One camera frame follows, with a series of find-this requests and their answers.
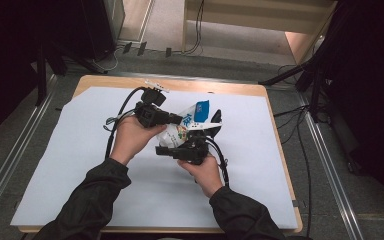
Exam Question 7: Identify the left hand-held gripper cable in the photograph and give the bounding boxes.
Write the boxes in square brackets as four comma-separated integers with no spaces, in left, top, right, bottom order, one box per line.
[102,86,148,160]

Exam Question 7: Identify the light wooden shelf unit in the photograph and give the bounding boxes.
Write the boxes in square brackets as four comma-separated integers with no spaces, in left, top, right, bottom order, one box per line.
[181,0,339,66]

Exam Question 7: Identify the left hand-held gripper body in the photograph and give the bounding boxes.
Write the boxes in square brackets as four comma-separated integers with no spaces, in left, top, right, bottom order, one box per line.
[134,80,171,129]

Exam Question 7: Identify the black floor cables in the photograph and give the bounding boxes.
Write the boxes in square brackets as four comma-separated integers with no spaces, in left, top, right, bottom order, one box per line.
[272,64,315,231]

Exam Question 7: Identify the blue white milk carton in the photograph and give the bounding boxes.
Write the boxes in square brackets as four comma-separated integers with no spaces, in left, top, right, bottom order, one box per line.
[155,99,211,150]

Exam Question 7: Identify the black metal stand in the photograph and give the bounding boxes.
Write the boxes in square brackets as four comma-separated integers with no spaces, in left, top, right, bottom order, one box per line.
[33,41,110,108]
[258,49,335,124]

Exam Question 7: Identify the wooden table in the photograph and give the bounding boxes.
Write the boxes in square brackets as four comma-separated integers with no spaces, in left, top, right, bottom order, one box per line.
[10,74,304,234]

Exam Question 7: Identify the black hanging cable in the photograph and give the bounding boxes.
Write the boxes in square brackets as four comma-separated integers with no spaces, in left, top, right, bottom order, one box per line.
[183,0,205,55]

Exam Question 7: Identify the white paper sheet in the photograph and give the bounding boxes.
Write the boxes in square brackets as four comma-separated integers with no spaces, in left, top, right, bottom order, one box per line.
[10,85,299,230]

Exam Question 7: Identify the metal floor rail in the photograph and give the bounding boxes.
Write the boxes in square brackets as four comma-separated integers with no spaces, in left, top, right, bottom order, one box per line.
[0,74,58,232]
[296,93,365,240]

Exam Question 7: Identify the hand-held gripper cable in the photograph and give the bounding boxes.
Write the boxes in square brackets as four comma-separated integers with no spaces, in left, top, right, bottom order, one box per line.
[102,86,148,160]
[206,136,231,188]

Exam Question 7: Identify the right hand-held gripper cable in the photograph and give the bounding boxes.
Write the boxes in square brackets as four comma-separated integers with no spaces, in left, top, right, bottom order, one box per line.
[206,136,231,188]

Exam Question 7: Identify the white floor cable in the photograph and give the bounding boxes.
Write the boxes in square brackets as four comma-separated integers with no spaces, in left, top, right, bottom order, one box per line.
[92,45,125,73]

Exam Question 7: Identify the person's right hand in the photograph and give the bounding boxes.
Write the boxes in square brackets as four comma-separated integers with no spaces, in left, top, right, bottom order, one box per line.
[177,154,225,199]

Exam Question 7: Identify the person's left hand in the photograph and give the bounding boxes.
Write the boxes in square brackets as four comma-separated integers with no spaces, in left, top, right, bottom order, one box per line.
[109,114,168,167]

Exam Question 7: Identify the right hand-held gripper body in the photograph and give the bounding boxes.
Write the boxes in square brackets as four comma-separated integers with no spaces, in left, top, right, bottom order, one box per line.
[176,122,224,165]

